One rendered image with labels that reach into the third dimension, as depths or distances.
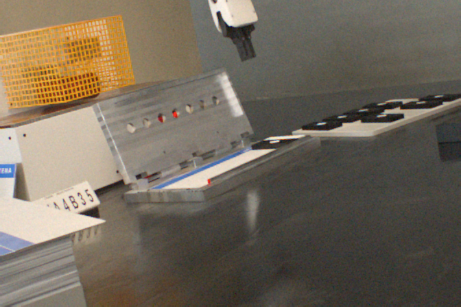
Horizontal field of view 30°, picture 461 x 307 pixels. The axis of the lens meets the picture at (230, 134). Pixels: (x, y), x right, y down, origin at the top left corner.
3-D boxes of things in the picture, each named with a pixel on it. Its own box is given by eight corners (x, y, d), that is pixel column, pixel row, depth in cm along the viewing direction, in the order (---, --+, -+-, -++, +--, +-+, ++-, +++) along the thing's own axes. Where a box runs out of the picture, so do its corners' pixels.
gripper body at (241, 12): (219, -24, 182) (237, 25, 182) (247, -28, 190) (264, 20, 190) (194, -12, 187) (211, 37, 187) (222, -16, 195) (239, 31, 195)
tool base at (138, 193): (204, 201, 162) (201, 183, 161) (125, 202, 174) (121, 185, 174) (321, 146, 196) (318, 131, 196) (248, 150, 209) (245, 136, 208)
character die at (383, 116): (391, 122, 205) (390, 117, 205) (360, 123, 212) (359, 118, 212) (404, 118, 208) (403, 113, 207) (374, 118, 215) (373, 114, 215)
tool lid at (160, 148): (97, 103, 173) (91, 105, 174) (134, 189, 172) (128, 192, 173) (225, 66, 207) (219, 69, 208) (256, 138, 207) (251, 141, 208)
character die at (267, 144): (287, 148, 190) (287, 142, 190) (252, 150, 196) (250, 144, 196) (299, 142, 194) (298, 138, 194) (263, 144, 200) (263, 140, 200)
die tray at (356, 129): (371, 136, 197) (370, 131, 197) (291, 136, 218) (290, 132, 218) (473, 100, 222) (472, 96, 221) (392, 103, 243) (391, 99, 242)
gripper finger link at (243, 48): (235, 30, 185) (245, 59, 185) (243, 28, 188) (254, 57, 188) (224, 35, 187) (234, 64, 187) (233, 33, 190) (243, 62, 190)
